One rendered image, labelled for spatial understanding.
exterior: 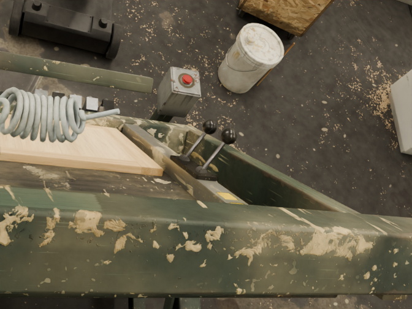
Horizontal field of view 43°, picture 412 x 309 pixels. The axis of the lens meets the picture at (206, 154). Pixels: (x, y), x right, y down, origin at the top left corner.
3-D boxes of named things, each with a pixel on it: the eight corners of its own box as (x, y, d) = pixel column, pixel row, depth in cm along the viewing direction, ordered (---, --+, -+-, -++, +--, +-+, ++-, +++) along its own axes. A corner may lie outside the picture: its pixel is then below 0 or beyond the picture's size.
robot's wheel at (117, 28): (105, 37, 309) (114, 15, 293) (114, 39, 311) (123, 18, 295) (103, 64, 300) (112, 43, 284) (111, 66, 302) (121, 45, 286)
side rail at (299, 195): (197, 159, 195) (203, 131, 193) (406, 301, 95) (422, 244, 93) (182, 158, 192) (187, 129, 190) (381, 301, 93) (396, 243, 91)
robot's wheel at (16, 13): (12, 13, 290) (16, -12, 274) (21, 15, 292) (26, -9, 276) (6, 41, 281) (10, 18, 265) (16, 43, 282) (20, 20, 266)
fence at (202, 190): (135, 136, 184) (137, 125, 183) (257, 233, 98) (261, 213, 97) (121, 134, 182) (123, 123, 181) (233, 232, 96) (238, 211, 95)
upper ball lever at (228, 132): (200, 178, 122) (236, 133, 123) (206, 182, 119) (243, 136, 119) (189, 168, 120) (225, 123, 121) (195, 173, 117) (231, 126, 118)
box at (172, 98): (183, 94, 217) (199, 70, 203) (184, 119, 212) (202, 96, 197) (155, 90, 212) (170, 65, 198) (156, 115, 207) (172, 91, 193)
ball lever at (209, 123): (184, 165, 133) (216, 124, 134) (189, 168, 129) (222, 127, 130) (173, 156, 131) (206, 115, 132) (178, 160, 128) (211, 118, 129)
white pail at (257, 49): (255, 64, 350) (293, 20, 312) (259, 102, 336) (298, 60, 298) (213, 53, 339) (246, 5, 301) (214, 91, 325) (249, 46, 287)
